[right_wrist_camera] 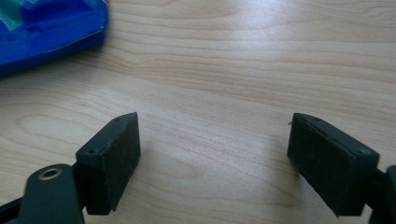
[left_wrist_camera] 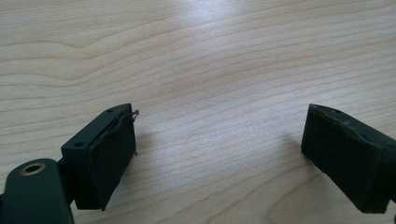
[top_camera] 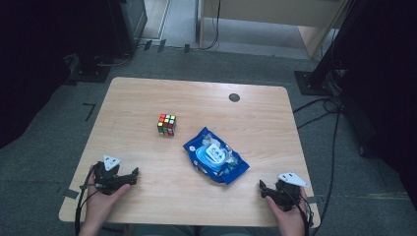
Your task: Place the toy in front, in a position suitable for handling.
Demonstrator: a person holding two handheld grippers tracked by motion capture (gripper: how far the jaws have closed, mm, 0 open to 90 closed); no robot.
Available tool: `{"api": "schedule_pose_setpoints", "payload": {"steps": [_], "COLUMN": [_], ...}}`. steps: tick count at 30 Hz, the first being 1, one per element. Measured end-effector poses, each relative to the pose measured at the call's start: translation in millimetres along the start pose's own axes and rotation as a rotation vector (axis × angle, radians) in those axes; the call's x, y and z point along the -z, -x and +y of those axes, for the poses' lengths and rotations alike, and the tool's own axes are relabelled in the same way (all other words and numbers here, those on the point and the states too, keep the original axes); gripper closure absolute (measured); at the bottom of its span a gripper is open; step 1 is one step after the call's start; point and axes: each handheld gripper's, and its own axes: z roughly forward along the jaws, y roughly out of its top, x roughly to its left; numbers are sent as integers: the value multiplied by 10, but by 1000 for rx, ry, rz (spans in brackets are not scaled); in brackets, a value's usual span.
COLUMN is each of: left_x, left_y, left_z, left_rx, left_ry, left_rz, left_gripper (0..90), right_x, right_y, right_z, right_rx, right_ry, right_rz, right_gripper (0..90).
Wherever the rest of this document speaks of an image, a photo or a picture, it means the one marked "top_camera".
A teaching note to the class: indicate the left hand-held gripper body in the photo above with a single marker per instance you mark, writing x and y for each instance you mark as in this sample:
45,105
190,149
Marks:
106,178

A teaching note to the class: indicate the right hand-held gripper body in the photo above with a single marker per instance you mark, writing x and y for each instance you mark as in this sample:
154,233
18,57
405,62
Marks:
286,196

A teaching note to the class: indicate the multicoloured puzzle cube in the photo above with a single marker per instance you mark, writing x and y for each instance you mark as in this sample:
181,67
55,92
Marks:
166,125

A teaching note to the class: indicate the blue wet wipes pack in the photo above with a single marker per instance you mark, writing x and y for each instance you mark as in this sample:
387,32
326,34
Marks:
214,155

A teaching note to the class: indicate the person's right hand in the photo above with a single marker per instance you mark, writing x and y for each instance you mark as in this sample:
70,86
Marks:
291,221

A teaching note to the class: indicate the person's left hand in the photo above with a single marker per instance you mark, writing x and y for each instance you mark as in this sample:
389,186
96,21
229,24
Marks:
100,206

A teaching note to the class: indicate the grey tape strip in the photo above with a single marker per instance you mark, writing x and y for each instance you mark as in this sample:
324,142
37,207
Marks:
315,199
71,193

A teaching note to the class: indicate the black angled floor tape mark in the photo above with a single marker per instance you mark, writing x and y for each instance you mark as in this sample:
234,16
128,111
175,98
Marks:
89,109

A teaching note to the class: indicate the person's legs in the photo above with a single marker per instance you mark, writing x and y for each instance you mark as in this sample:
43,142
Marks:
196,231

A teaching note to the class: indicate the black round table grommet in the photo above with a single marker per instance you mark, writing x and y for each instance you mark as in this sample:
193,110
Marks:
234,97

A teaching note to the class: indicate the black flat stand base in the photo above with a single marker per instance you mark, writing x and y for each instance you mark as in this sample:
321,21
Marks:
90,73

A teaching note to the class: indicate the black stand with square base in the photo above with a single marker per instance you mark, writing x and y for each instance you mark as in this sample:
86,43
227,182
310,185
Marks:
309,83

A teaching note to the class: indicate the black floor tape strip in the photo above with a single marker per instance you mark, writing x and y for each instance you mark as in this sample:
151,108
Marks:
147,45
187,48
161,45

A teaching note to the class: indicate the black curtain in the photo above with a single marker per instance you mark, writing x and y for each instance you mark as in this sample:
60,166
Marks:
387,82
39,65

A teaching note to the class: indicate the black cabinet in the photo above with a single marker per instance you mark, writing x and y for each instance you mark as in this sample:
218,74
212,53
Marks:
126,26

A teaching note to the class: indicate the light wooden desk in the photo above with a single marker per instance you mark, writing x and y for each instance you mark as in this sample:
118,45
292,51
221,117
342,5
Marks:
262,11

